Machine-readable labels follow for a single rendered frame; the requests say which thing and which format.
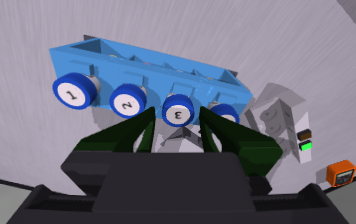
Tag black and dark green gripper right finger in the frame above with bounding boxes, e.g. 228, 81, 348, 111
199, 106, 283, 177

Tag blue tube rack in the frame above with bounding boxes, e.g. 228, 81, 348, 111
49, 38, 253, 126

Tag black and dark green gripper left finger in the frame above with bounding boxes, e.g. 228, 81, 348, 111
72, 106, 156, 152

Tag blue screw cap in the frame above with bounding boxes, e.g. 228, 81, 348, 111
52, 73, 97, 110
210, 104, 240, 124
162, 94, 195, 127
109, 84, 147, 119

